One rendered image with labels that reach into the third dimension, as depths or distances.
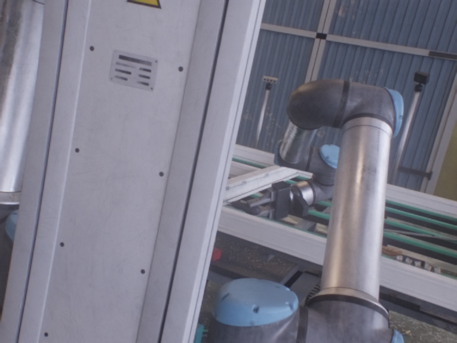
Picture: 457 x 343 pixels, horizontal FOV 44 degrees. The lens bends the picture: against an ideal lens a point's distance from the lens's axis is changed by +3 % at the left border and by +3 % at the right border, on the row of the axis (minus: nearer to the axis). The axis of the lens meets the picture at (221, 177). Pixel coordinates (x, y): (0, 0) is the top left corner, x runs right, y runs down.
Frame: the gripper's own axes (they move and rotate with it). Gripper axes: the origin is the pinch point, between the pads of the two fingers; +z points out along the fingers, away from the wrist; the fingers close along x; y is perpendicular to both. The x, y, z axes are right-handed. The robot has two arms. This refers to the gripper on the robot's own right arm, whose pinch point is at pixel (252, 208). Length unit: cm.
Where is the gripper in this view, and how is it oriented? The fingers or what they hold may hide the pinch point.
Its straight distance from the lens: 190.2
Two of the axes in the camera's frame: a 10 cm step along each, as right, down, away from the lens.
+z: -8.9, 2.4, -3.9
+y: -4.5, -5.1, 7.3
